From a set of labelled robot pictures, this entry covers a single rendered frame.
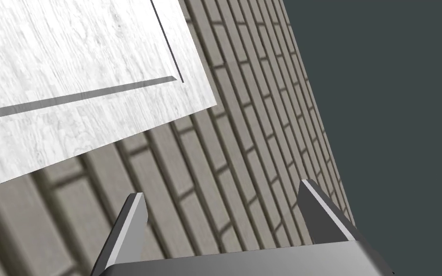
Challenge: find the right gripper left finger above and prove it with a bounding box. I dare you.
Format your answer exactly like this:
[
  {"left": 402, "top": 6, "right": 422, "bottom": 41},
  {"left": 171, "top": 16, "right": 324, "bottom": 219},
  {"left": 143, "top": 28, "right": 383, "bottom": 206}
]
[{"left": 90, "top": 192, "right": 149, "bottom": 276}]

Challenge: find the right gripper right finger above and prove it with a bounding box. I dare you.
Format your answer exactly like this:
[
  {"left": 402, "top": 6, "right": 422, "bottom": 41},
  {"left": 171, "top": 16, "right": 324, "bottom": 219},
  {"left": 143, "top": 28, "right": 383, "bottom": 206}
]
[{"left": 297, "top": 179, "right": 357, "bottom": 245}]

